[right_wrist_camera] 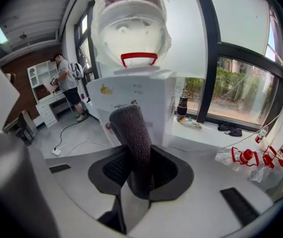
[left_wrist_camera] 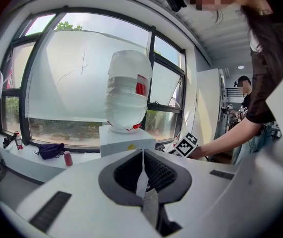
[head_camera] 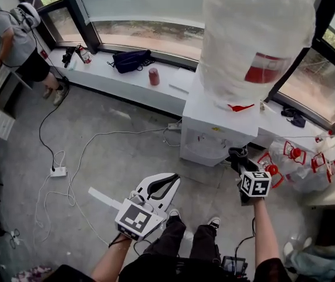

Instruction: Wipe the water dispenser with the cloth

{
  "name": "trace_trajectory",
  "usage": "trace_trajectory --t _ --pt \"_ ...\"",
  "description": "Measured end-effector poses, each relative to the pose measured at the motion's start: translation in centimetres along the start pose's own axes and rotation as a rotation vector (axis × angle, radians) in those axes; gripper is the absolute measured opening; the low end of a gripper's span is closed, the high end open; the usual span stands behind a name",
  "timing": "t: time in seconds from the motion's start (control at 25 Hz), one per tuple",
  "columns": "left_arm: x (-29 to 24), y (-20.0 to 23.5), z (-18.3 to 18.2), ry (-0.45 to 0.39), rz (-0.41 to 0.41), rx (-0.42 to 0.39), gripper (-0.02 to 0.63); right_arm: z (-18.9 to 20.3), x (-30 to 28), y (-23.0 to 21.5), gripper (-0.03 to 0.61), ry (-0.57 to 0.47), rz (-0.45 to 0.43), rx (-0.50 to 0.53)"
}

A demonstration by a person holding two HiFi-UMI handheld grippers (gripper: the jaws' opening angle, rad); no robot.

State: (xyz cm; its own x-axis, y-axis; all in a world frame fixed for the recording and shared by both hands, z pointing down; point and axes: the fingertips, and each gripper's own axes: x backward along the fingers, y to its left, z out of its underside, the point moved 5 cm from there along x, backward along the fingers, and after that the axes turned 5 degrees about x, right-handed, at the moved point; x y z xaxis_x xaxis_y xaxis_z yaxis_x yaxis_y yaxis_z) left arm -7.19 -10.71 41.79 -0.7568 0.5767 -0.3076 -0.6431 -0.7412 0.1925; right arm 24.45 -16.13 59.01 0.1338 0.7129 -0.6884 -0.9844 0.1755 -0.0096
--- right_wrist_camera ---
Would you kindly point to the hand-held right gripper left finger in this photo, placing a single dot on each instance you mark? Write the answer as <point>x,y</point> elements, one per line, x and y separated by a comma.
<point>81,182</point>

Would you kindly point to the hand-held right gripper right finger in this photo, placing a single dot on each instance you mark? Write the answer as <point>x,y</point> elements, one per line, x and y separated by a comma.
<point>200,199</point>

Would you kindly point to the grey wiping cloth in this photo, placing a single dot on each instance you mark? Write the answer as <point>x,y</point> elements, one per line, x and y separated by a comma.
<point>136,142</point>

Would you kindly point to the white water dispenser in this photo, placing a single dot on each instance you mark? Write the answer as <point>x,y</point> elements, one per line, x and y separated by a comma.
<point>136,93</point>

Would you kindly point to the large clear water jug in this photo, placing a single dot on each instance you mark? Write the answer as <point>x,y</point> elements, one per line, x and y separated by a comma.
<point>131,26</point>

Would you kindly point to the white power strip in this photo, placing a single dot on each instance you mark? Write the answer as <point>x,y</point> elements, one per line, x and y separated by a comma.
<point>56,152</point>

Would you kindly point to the black cloth bundle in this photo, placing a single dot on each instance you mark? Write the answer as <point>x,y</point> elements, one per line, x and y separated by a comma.
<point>233,131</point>

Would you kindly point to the clear plastic bag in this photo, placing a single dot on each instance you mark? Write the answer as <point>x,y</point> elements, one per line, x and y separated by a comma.
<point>192,123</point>

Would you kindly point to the small bottle with red label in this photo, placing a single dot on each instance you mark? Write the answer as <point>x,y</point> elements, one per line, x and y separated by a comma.
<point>260,136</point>

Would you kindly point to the white hutch cabinet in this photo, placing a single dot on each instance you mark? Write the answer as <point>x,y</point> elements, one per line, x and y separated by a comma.
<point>44,103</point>

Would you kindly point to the black thermos bottle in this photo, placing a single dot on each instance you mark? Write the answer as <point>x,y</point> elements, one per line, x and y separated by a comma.
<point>182,108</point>

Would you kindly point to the round ceiling fixture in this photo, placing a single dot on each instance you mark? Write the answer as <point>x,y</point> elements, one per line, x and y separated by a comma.
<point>23,36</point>

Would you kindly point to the black window frame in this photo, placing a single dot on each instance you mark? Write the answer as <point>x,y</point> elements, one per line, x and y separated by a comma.
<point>209,33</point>

